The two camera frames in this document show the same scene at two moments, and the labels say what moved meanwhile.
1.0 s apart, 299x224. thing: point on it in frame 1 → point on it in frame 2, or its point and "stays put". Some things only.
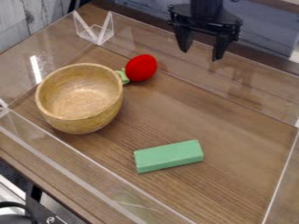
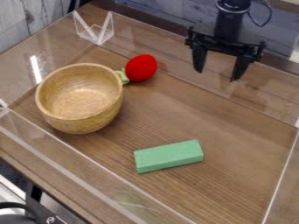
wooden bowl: x=79 y=97 stays put
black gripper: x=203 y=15 → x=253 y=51
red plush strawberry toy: x=140 y=67 stays put
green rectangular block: x=169 y=156 stays put
